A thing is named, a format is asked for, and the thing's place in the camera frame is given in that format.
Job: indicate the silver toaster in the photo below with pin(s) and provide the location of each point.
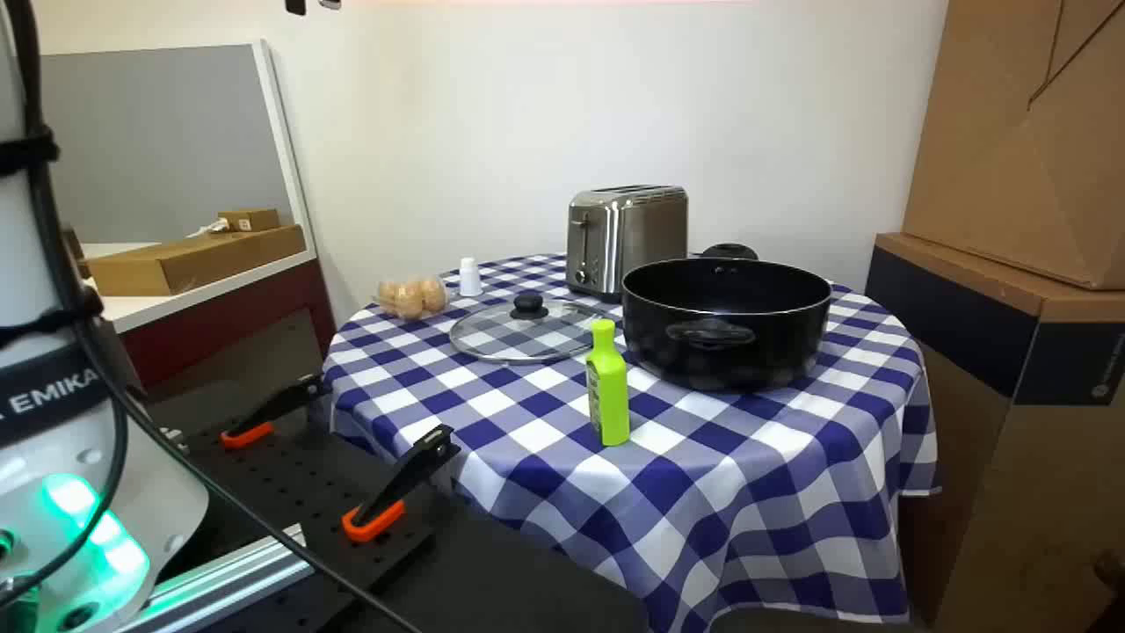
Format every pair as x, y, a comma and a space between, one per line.
632, 234

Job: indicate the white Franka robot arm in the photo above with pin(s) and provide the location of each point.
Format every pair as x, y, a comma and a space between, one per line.
48, 492

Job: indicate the glass pot lid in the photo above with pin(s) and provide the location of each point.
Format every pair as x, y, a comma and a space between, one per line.
513, 331

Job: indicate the green plastic bottle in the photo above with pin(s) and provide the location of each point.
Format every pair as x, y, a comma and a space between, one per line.
605, 393

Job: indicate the white salt shaker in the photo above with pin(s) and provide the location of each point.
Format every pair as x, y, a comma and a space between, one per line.
468, 278

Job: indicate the brown egg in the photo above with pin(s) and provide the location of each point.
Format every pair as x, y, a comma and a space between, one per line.
386, 295
434, 294
407, 299

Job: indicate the black cooking pot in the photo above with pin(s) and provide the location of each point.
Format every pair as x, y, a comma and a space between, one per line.
726, 319

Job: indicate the blue white checkered tablecloth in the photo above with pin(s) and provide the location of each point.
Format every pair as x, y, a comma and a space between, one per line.
705, 492

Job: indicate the black orange spring clamp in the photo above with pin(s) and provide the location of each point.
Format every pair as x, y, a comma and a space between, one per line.
268, 413
398, 479

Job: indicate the white red desk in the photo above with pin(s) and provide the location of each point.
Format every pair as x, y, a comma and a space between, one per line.
222, 314

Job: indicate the wooden tray box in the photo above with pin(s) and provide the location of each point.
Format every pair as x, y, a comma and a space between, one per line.
193, 263

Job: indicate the grey partition panel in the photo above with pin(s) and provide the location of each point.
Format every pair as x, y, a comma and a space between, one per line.
164, 141

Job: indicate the brown cabinet black band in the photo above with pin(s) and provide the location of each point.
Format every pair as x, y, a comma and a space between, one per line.
1005, 443

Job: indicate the large cardboard box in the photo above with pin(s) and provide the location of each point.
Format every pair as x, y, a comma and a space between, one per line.
1032, 128

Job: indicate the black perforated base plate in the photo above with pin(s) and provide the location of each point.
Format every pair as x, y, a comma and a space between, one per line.
294, 492

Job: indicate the aluminium profile rail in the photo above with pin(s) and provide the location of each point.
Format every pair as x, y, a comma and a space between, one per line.
222, 577

